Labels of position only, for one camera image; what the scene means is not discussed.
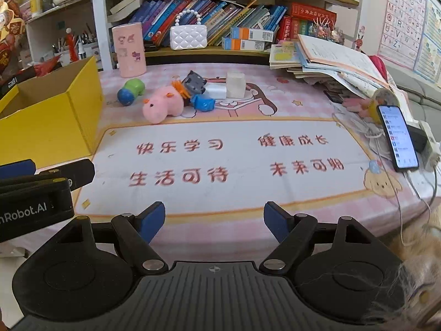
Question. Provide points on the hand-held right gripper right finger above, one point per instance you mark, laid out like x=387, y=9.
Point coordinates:
x=275, y=222

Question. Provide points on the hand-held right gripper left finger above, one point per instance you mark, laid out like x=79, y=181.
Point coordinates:
x=153, y=221

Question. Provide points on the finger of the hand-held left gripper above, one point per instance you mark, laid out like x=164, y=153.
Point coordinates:
x=17, y=169
x=77, y=174

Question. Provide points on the yellow cardboard box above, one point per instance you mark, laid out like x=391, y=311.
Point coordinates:
x=41, y=131

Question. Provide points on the pink plush animal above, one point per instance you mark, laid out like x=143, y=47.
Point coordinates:
x=163, y=104

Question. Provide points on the white soft block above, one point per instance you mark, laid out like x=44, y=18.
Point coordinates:
x=236, y=84

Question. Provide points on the grey-blue toy car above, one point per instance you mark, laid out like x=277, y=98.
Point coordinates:
x=193, y=81

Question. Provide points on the pink printed desk mat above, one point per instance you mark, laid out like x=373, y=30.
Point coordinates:
x=241, y=158

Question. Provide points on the black box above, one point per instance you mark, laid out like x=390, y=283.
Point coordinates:
x=17, y=79

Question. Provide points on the green and blue toy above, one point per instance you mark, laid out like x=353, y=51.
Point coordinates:
x=132, y=88

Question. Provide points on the red crinkled packet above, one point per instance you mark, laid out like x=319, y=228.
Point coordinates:
x=46, y=65

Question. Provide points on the small white bottle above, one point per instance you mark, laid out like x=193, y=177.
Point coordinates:
x=81, y=52

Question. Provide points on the small blue toy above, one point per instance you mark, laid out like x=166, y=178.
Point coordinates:
x=203, y=103

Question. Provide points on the pens in white holders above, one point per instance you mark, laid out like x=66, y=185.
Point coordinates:
x=88, y=44

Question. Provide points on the red and white figure bottle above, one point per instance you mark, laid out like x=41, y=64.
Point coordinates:
x=71, y=43

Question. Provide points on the pink cartoon cylinder container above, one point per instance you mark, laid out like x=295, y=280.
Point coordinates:
x=129, y=51

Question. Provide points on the red festive printed bag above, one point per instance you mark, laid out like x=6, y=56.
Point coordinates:
x=10, y=34

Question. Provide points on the white shelf unit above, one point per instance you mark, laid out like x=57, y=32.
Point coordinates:
x=38, y=34

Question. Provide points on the white cylinder block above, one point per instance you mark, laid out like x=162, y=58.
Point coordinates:
x=217, y=91

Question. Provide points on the beige fluffy fabric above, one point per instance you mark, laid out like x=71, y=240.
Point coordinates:
x=420, y=248

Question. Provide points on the black smartphone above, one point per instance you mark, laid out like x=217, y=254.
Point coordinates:
x=397, y=138

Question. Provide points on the yellow and pink toy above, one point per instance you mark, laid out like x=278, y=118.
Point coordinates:
x=373, y=108

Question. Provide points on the cream paged thick book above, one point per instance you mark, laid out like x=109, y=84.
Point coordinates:
x=129, y=0
x=120, y=15

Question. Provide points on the black charger plug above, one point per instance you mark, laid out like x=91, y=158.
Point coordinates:
x=417, y=138

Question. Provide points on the white yellow-label bottle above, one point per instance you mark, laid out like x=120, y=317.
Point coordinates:
x=35, y=3

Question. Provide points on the pile of workbooks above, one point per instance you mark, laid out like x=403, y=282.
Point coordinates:
x=327, y=58

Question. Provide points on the white power strip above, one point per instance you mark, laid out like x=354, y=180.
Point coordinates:
x=431, y=144

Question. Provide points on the wooden bookshelf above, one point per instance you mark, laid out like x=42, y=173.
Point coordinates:
x=213, y=53

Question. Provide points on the orange and blue carton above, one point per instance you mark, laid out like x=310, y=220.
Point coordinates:
x=251, y=33
x=244, y=44

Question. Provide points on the pink red fabric item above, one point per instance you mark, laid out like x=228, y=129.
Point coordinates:
x=379, y=65

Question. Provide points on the grey sofa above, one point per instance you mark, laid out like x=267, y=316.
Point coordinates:
x=420, y=96

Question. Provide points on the small figurine set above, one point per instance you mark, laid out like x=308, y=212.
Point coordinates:
x=325, y=31

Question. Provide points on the row of colourful books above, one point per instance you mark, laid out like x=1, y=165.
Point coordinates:
x=206, y=13

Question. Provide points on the red boxed book set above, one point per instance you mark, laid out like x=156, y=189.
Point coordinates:
x=303, y=13

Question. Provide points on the cartoon wall sticker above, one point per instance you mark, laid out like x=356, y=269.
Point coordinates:
x=360, y=39

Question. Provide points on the yellow chart wall poster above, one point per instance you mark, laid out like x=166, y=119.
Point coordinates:
x=430, y=41

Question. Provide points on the alphabet wall poster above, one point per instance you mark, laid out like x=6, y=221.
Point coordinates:
x=401, y=17

